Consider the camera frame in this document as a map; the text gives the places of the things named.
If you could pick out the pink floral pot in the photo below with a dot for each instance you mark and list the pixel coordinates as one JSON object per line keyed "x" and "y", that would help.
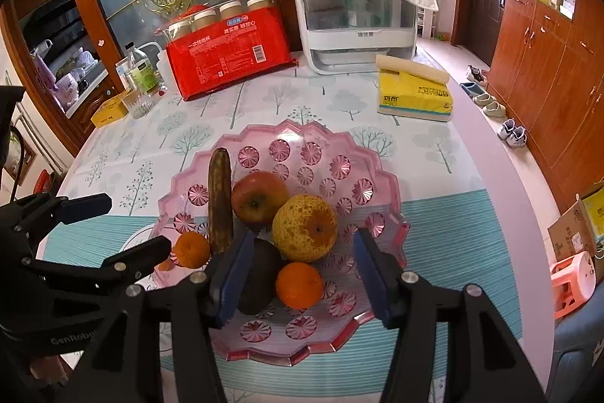
{"x": 65, "y": 91}

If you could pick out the pink glass fruit bowl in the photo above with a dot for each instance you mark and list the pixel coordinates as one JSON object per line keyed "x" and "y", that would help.
{"x": 302, "y": 157}

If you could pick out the orange mandarin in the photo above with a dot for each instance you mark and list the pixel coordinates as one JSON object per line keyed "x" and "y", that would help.
{"x": 298, "y": 285}
{"x": 166, "y": 265}
{"x": 191, "y": 249}

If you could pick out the yellow tissue pack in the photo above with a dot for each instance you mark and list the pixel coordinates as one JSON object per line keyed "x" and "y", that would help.
{"x": 415, "y": 96}

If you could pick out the grey blue cloth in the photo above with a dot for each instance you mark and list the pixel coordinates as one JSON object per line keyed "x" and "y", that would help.
{"x": 580, "y": 356}

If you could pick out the clear drinking glass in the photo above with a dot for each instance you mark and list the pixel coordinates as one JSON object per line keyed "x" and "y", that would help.
{"x": 138, "y": 105}

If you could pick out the brown overripe banana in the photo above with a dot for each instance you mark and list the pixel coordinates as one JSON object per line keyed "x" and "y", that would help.
{"x": 220, "y": 195}

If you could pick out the clear bottle green label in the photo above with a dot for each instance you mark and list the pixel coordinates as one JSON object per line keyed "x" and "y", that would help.
{"x": 141, "y": 72}

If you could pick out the white countertop appliance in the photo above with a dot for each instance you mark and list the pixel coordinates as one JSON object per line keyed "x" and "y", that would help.
{"x": 354, "y": 39}

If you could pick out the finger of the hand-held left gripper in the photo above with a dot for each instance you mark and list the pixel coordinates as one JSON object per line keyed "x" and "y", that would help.
{"x": 141, "y": 254}
{"x": 89, "y": 207}

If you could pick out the wooden cabinet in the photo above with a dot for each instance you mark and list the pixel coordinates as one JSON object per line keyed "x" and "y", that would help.
{"x": 557, "y": 77}

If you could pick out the white baby shoe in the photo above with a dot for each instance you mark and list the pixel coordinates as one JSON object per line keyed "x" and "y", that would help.
{"x": 517, "y": 137}
{"x": 506, "y": 129}

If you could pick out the grey slipper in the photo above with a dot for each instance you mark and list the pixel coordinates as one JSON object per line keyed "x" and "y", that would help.
{"x": 472, "y": 89}

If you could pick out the brown cardboard box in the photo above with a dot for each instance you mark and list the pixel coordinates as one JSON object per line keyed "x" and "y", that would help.
{"x": 571, "y": 237}

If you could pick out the wooden picture frame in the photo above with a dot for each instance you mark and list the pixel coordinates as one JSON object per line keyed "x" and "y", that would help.
{"x": 23, "y": 157}

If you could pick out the pink plastic stool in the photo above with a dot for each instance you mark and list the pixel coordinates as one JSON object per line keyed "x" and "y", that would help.
{"x": 573, "y": 285}

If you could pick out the beige slipper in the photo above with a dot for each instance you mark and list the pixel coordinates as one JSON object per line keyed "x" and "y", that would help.
{"x": 494, "y": 110}
{"x": 484, "y": 100}

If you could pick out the dark white shoe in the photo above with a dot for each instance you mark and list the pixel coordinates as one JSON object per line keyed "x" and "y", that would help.
{"x": 476, "y": 74}

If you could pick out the yellow speckled pear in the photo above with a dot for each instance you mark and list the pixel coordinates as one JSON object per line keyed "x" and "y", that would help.
{"x": 302, "y": 228}

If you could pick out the yellow cardboard box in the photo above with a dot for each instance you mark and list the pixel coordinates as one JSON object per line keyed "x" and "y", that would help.
{"x": 108, "y": 112}

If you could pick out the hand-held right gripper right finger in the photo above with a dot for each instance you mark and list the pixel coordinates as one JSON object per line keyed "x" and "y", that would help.
{"x": 373, "y": 275}

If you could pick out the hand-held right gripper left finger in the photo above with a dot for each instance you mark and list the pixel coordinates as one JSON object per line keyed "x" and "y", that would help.
{"x": 233, "y": 280}

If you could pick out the dark green avocado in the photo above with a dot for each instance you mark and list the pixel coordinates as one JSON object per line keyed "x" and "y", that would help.
{"x": 259, "y": 275}

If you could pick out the red yellow apple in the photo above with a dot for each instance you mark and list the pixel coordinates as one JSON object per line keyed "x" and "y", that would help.
{"x": 257, "y": 200}

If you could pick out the red paper cup package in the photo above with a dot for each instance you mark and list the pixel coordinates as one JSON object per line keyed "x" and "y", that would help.
{"x": 226, "y": 53}

